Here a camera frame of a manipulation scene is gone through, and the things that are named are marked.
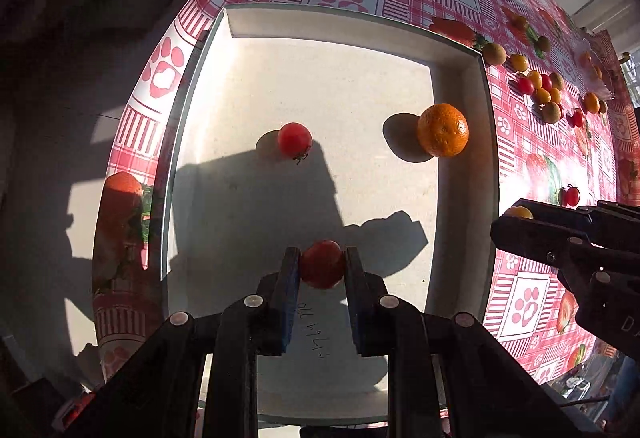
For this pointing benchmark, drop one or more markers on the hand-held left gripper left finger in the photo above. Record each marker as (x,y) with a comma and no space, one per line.
(291,298)

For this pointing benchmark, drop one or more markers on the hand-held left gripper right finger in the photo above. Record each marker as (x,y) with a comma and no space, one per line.
(353,303)

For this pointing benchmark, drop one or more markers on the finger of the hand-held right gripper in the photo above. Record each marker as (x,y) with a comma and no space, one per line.
(555,209)
(530,238)

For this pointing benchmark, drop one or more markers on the yellow cherry tomato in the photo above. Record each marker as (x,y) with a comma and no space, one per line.
(519,212)

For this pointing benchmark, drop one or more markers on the large red tomato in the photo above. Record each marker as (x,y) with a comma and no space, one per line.
(322,264)

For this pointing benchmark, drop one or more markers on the orange mandarin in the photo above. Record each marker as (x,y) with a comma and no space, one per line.
(443,130)

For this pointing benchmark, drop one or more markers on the white shallow tray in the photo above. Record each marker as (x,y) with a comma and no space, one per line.
(300,88)

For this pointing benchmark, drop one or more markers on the small red tomato with stem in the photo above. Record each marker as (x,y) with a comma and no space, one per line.
(570,196)

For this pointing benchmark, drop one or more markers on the brown kiwi fruit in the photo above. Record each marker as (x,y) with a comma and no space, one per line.
(543,43)
(551,112)
(494,54)
(556,80)

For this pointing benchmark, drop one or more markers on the cluster of cherry tomatoes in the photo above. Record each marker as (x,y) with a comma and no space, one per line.
(542,90)

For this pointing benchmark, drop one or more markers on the clear plastic packaging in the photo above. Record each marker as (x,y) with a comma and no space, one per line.
(597,68)

